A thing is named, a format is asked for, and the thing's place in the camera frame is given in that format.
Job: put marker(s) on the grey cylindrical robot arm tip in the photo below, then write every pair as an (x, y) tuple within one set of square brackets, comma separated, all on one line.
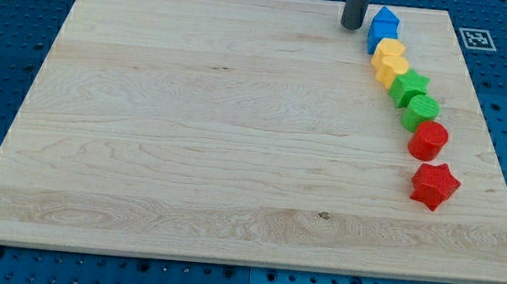
[(354, 13)]

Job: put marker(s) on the blue cube block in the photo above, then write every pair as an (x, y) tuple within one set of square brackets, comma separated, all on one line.
[(378, 31)]

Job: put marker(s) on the light wooden board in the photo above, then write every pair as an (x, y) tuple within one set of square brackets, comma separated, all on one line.
[(247, 132)]

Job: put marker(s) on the yellow heart block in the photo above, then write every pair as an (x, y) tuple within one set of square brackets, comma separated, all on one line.
[(390, 67)]

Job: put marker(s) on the green star block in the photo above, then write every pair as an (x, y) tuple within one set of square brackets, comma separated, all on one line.
[(407, 86)]

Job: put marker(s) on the yellow hexagon block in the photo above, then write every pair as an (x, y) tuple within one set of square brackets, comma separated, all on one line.
[(387, 47)]

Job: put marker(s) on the green cylinder block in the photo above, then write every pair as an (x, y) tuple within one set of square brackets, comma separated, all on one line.
[(420, 108)]

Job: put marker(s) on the red cylinder block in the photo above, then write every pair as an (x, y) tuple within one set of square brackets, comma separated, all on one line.
[(428, 140)]

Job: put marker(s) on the blue triangular prism block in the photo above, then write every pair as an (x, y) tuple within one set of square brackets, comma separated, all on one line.
[(386, 16)]

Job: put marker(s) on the red star block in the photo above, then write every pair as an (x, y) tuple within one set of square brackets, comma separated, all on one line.
[(433, 185)]

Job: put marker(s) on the white fiducial marker tag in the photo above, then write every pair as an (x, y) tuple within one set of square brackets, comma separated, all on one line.
[(477, 39)]

